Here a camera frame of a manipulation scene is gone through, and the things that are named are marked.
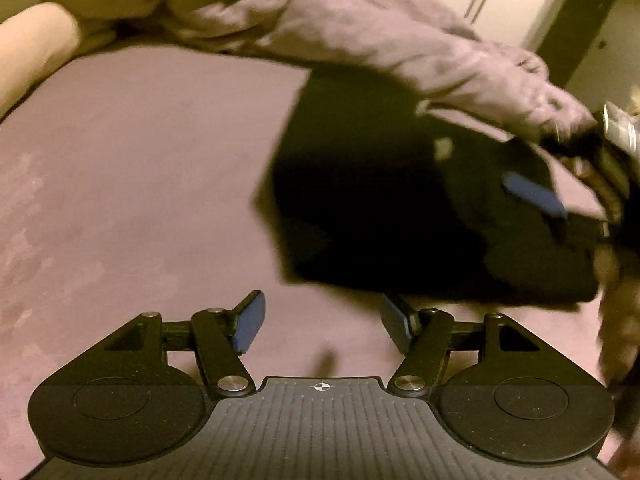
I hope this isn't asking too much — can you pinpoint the black garment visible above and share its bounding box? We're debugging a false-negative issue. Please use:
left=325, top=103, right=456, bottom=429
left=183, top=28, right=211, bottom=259
left=252, top=65, right=608, bottom=306

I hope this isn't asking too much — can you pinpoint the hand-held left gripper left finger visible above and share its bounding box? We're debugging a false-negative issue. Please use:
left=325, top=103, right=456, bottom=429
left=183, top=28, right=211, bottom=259
left=102, top=290, right=266, bottom=399

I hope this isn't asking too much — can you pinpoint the person's right hand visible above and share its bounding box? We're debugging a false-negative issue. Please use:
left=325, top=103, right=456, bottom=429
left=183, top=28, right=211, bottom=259
left=560, top=155, right=628, bottom=223

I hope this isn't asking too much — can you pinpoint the crumpled pink duvet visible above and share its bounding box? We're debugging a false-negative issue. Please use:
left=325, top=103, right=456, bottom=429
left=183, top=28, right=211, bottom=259
left=40, top=0, right=598, bottom=143

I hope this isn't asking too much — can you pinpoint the pink bolster pillow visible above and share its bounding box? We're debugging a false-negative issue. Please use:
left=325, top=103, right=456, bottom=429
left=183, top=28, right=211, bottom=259
left=0, top=2, right=83, bottom=118

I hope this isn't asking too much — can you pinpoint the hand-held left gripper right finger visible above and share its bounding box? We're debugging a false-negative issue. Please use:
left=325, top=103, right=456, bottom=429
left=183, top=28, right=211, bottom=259
left=381, top=292, right=544, bottom=398

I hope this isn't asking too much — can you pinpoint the pink bed sheet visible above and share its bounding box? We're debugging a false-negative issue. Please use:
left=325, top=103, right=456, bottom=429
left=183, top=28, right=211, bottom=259
left=0, top=42, right=640, bottom=480

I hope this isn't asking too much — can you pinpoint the person's right forearm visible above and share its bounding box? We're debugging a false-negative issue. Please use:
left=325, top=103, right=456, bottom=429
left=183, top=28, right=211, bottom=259
left=592, top=245, right=640, bottom=391

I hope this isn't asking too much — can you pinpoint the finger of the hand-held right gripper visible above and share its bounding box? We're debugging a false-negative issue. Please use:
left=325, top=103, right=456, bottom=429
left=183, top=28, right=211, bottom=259
left=501, top=171, right=571, bottom=221

